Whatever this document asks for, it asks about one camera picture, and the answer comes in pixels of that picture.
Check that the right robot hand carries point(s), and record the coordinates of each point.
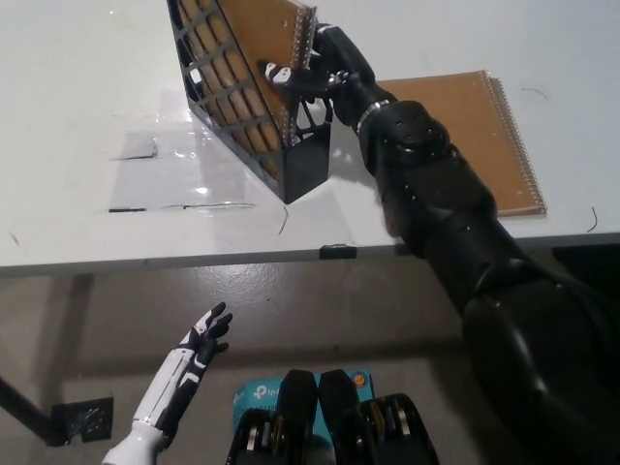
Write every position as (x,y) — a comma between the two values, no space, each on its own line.
(349,82)

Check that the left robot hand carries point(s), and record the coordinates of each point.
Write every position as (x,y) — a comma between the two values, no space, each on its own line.
(169,382)

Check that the brown spiral notebook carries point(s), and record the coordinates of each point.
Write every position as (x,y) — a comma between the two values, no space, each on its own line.
(489,131)
(271,34)

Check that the black lattice book holder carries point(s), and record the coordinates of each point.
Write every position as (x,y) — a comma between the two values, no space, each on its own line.
(305,169)

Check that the teal cardboard router box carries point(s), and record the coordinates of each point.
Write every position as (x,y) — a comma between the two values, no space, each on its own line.
(257,394)

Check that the black robot legs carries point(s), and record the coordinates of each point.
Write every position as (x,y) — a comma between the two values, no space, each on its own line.
(298,402)

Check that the black table leg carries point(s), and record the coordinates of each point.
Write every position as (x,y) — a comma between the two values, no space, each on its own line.
(24,404)

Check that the small black edge clip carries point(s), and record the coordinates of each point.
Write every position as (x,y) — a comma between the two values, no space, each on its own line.
(337,251)

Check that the clear plastic film sheet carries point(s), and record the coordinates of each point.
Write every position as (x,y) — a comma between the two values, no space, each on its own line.
(194,164)

